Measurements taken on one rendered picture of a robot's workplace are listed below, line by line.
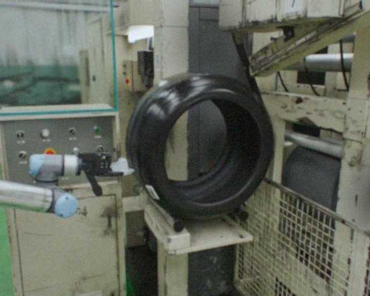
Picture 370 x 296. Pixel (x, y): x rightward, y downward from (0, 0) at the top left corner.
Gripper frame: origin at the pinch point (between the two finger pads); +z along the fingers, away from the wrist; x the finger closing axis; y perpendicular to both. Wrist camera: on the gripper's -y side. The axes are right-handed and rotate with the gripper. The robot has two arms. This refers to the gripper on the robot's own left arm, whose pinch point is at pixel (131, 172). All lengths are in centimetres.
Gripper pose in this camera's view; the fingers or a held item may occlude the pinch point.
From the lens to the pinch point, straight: 142.8
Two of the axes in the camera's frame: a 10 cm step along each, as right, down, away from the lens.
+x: -3.5, -2.2, 9.1
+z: 9.3, 0.4, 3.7
